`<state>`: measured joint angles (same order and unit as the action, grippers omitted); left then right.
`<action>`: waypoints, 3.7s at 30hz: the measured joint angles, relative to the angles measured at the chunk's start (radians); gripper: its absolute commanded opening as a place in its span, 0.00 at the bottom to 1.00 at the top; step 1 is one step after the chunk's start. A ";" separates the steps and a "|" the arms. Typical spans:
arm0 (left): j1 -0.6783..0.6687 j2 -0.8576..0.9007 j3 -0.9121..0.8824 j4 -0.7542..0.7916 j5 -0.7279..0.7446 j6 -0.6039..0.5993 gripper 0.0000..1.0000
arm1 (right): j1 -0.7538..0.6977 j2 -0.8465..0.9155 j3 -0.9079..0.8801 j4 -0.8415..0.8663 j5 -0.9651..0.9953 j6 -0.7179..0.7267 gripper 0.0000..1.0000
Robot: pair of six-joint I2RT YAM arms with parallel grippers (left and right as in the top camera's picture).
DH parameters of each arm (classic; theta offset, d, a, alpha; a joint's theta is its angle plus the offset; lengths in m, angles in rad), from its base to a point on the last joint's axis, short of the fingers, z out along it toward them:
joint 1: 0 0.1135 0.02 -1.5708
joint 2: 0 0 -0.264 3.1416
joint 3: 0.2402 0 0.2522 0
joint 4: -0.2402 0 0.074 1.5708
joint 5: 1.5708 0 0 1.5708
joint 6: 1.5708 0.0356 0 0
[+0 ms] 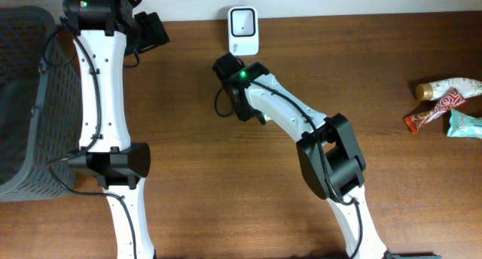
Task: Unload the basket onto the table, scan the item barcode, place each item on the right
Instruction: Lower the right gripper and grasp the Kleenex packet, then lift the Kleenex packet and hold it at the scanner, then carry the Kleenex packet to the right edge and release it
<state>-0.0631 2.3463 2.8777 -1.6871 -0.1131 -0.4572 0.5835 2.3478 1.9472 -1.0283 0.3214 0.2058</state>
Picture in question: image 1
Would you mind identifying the red snack packet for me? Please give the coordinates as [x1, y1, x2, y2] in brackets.
[403, 87, 466, 133]

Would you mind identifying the teal snack packet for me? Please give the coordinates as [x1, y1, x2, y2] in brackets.
[447, 109, 482, 139]

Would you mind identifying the white tube with gold cap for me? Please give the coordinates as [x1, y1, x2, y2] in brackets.
[415, 78, 481, 101]

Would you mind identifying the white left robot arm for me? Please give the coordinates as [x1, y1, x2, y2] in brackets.
[63, 0, 169, 259]

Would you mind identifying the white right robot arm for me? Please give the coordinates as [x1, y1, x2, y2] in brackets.
[212, 53, 392, 259]

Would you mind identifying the grey plastic mesh basket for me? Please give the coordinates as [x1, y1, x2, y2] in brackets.
[1, 7, 82, 202]

